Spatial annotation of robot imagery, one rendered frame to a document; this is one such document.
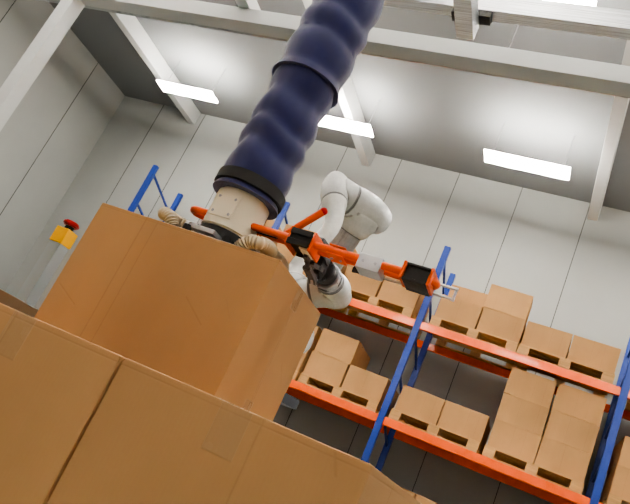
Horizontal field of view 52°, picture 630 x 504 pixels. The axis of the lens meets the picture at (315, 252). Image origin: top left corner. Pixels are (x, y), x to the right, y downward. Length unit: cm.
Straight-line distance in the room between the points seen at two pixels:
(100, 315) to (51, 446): 82
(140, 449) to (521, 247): 1038
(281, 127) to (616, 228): 968
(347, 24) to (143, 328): 115
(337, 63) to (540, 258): 913
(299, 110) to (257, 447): 134
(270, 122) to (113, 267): 63
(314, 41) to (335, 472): 156
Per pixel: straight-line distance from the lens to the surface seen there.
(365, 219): 258
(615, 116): 908
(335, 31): 220
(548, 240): 1120
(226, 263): 169
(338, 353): 941
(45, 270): 291
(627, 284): 1102
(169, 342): 167
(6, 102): 556
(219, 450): 90
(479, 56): 425
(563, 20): 384
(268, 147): 198
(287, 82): 210
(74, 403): 102
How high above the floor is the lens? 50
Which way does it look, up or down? 18 degrees up
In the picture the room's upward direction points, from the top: 25 degrees clockwise
